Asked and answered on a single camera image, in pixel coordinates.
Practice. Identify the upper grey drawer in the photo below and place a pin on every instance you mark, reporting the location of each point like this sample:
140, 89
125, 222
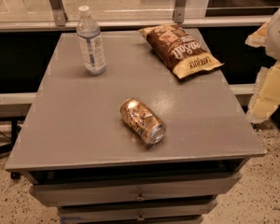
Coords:
135, 189

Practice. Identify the grey drawer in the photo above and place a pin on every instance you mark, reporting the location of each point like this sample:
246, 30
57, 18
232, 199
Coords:
136, 211
135, 189

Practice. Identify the brown chip bag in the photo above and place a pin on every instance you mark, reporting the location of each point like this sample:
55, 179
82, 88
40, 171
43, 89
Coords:
181, 53

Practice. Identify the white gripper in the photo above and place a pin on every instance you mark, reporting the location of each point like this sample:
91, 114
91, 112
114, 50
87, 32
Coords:
279, 36

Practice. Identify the clear plastic water bottle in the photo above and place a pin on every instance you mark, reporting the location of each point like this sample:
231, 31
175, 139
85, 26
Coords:
91, 43

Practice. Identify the metal glass railing frame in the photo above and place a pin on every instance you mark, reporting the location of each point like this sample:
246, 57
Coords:
61, 15

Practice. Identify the orange soda can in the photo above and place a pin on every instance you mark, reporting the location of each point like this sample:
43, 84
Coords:
142, 120

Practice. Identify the lower grey drawer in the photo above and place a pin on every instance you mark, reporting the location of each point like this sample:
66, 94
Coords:
136, 211

